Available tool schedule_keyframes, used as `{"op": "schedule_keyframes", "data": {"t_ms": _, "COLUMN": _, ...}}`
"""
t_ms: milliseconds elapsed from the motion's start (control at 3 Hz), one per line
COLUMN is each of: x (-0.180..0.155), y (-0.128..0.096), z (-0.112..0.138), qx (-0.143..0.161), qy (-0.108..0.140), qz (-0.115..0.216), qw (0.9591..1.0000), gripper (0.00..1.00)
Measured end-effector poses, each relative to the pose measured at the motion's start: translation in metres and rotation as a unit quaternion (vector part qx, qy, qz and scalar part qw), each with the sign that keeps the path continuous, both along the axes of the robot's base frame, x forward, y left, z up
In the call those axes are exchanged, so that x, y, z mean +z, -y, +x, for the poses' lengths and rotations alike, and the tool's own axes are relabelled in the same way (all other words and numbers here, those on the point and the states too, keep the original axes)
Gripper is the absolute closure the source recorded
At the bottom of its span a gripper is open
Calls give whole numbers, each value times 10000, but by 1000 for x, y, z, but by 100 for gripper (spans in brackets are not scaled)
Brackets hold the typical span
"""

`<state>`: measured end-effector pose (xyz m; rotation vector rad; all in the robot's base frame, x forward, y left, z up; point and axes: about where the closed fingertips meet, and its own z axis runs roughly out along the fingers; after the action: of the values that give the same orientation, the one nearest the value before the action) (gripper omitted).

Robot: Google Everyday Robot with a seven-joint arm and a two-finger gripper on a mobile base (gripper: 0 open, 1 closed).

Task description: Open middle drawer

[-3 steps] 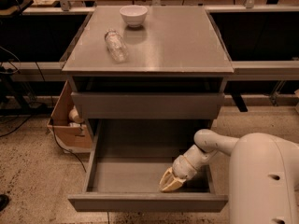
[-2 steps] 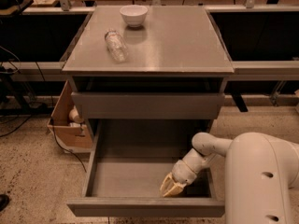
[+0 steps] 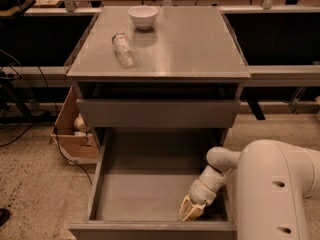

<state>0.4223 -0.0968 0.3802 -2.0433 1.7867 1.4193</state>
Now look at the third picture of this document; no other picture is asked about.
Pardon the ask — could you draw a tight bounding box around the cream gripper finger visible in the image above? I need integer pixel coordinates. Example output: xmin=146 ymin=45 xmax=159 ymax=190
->
xmin=190 ymin=204 xmax=205 ymax=221
xmin=178 ymin=195 xmax=193 ymax=221

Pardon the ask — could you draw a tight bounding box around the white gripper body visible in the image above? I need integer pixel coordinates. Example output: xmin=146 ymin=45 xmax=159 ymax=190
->
xmin=189 ymin=179 xmax=216 ymax=206

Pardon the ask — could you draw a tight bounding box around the grey drawer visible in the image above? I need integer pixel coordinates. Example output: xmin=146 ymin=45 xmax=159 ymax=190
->
xmin=69 ymin=129 xmax=237 ymax=240
xmin=76 ymin=99 xmax=240 ymax=128

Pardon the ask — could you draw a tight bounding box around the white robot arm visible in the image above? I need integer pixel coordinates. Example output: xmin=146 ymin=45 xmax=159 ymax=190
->
xmin=179 ymin=139 xmax=320 ymax=240

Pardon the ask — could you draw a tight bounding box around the grey top drawer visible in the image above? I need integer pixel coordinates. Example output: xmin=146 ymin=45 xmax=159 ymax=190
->
xmin=76 ymin=99 xmax=240 ymax=128

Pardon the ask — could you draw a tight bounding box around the grey drawer cabinet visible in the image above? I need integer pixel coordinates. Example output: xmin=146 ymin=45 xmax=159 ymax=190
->
xmin=68 ymin=6 xmax=250 ymax=144

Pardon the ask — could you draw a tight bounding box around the cardboard box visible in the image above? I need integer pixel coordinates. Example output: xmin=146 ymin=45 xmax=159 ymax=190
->
xmin=51 ymin=87 xmax=99 ymax=164

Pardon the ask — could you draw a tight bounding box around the white cup in box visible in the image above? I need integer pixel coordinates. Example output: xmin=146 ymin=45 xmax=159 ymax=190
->
xmin=73 ymin=115 xmax=90 ymax=133

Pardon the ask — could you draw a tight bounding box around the clear plastic bottle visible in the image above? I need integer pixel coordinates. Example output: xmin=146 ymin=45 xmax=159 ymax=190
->
xmin=112 ymin=32 xmax=137 ymax=67

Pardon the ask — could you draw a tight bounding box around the black shoe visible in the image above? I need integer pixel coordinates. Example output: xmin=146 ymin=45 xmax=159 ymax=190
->
xmin=0 ymin=208 xmax=10 ymax=227

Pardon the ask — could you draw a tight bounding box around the white ceramic bowl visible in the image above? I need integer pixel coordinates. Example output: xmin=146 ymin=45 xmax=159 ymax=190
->
xmin=128 ymin=5 xmax=158 ymax=30

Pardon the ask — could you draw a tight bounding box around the black floor cable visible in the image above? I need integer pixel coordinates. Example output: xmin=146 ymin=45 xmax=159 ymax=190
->
xmin=53 ymin=126 xmax=94 ymax=186

